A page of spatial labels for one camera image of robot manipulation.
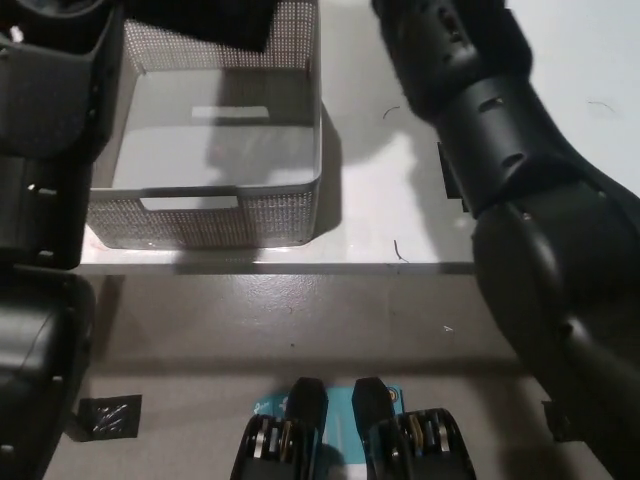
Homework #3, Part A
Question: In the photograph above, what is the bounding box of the long faint dark thread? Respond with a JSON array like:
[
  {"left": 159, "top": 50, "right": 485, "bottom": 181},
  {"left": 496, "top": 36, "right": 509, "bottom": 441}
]
[{"left": 586, "top": 99, "right": 617, "bottom": 119}]

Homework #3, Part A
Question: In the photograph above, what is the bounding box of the dark green fabric lunch bag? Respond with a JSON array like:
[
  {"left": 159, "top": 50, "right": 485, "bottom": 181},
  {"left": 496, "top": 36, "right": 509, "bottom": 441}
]
[{"left": 123, "top": 0, "right": 281, "bottom": 52}]

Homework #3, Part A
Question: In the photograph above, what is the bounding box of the black ribbed robot torso block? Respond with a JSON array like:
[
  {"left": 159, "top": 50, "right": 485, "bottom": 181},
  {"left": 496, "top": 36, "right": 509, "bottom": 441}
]
[
  {"left": 229, "top": 377, "right": 331, "bottom": 480},
  {"left": 351, "top": 377, "right": 477, "bottom": 480}
]

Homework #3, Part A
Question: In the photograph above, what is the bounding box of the black tape patch on floor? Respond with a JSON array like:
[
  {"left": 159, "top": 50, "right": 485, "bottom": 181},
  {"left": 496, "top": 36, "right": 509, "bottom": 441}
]
[
  {"left": 72, "top": 393, "right": 144, "bottom": 444},
  {"left": 541, "top": 398, "right": 581, "bottom": 444}
]

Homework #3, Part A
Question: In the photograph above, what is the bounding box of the black tape patch on table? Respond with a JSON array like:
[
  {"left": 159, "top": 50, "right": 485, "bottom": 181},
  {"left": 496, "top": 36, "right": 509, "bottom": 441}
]
[{"left": 436, "top": 141, "right": 472, "bottom": 215}]

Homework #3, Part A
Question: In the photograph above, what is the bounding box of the grey perforated plastic basket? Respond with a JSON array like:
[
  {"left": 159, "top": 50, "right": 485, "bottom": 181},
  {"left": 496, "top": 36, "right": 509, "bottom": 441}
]
[{"left": 85, "top": 0, "right": 325, "bottom": 251}]

